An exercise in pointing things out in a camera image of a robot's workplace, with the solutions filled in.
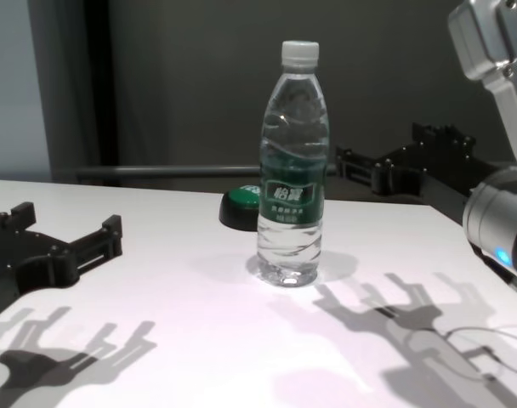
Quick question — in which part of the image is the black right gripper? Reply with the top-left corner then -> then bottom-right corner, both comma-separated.
334,122 -> 500,226

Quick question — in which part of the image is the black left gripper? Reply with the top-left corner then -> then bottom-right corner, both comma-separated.
0,202 -> 124,324

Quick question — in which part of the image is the clear water bottle green label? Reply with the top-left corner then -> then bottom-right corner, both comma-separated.
257,40 -> 332,288

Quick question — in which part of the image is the green YES button black base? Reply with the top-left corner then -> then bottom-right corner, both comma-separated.
219,183 -> 262,233

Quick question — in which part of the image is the grey horizontal wall rail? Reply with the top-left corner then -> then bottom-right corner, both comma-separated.
75,162 -> 340,182

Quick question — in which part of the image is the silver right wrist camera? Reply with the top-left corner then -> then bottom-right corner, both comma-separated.
447,0 -> 517,169

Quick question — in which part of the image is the black vertical wall post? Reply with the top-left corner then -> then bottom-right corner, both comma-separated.
82,0 -> 115,186

